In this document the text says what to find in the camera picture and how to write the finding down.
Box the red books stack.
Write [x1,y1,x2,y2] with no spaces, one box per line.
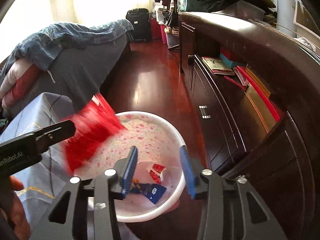
[222,66,283,129]

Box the pink and red folded quilt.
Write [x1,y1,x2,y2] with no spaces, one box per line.
[1,58,42,112]

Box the pink storage box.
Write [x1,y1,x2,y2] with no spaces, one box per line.
[159,24,167,44]

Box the red snack wrapper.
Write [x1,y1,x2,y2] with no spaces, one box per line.
[63,93,125,173]

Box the bed with grey sheet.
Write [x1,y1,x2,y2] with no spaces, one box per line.
[9,34,129,118]

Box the dark blue duvet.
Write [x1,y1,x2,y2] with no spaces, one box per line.
[1,19,134,81]

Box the book with beige cover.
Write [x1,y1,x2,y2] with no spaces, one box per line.
[202,57,235,76]

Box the red white torn packet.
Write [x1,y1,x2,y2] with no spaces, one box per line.
[146,164,168,184]

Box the dark blue snack wrapper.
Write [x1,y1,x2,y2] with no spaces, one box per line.
[130,180,167,204]

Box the pink speckled trash bin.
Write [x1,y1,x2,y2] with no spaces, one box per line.
[74,111,185,223]

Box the dark wooden dresser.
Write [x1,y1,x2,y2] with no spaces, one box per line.
[178,12,319,239]

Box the person's left hand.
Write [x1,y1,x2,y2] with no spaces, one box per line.
[1,176,31,239]

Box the blue checked tablecloth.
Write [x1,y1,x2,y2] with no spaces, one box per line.
[1,92,74,230]

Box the black suitcase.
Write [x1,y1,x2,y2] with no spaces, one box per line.
[126,8,151,41]

